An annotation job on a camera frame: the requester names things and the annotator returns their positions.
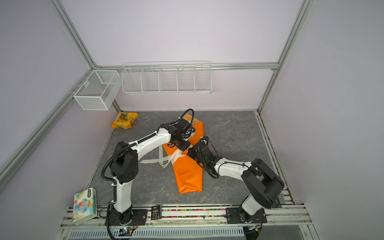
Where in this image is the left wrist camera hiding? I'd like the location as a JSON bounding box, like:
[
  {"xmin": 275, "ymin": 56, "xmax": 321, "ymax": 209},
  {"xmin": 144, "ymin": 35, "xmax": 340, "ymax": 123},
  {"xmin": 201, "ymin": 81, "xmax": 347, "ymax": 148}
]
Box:
[{"xmin": 175, "ymin": 118, "xmax": 196, "ymax": 136}]

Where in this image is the black box on rail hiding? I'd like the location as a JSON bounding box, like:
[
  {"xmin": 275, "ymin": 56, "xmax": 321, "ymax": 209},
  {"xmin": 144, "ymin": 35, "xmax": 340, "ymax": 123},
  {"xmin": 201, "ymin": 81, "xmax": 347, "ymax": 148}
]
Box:
[{"xmin": 151, "ymin": 205, "xmax": 162, "ymax": 221}]

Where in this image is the colourful tissue pack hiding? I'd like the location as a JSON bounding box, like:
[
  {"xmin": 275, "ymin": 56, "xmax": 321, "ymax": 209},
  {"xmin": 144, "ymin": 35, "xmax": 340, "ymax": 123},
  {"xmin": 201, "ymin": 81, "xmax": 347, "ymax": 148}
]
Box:
[{"xmin": 73, "ymin": 188, "xmax": 98, "ymax": 226}]

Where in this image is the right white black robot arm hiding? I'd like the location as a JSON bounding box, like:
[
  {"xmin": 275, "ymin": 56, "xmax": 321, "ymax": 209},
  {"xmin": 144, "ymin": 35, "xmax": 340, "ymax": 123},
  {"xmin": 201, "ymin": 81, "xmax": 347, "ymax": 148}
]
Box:
[{"xmin": 187, "ymin": 140, "xmax": 285, "ymax": 222}]

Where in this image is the white mesh box basket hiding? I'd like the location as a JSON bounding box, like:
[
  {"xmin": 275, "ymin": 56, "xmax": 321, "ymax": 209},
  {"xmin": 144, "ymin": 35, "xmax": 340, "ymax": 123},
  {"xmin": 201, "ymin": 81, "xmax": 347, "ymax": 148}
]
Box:
[{"xmin": 74, "ymin": 70, "xmax": 122, "ymax": 111}]

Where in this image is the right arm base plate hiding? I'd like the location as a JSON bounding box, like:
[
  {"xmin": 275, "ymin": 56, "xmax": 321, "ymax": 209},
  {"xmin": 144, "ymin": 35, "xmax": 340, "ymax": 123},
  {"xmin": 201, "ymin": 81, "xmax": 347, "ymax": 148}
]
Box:
[{"xmin": 226, "ymin": 207, "xmax": 267, "ymax": 224}]

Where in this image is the yellow snack bag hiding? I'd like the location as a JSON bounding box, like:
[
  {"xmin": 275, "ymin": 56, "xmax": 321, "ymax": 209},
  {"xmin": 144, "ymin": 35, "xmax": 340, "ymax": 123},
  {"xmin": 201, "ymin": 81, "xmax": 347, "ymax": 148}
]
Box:
[{"xmin": 111, "ymin": 112, "xmax": 139, "ymax": 130}]

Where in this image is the cream printed ribbon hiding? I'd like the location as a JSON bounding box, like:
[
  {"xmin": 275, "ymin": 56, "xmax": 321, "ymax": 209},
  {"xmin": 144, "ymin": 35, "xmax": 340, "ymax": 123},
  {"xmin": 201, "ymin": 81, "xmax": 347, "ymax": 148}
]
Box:
[{"xmin": 141, "ymin": 146, "xmax": 187, "ymax": 168}]

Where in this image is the white wire shelf basket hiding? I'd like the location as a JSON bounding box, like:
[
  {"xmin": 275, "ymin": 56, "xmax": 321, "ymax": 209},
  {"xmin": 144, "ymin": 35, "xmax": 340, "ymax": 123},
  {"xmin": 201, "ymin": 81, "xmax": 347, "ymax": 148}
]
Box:
[{"xmin": 121, "ymin": 61, "xmax": 213, "ymax": 94}]

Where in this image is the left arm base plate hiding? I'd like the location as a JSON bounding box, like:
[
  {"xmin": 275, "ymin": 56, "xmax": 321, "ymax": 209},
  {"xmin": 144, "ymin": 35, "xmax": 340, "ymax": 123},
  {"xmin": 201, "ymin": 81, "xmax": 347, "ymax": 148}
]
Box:
[{"xmin": 106, "ymin": 208, "xmax": 148, "ymax": 226}]

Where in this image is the orange wrapping paper sheet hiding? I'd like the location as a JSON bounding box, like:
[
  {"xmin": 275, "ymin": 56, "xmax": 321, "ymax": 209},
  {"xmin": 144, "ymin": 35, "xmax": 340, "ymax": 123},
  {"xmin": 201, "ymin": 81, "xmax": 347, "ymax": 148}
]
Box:
[{"xmin": 172, "ymin": 119, "xmax": 204, "ymax": 194}]

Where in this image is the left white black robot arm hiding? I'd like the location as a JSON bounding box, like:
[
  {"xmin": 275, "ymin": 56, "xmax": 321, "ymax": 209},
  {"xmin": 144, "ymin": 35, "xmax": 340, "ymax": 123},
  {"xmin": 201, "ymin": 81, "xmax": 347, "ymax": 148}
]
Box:
[{"xmin": 102, "ymin": 126, "xmax": 196, "ymax": 214}]

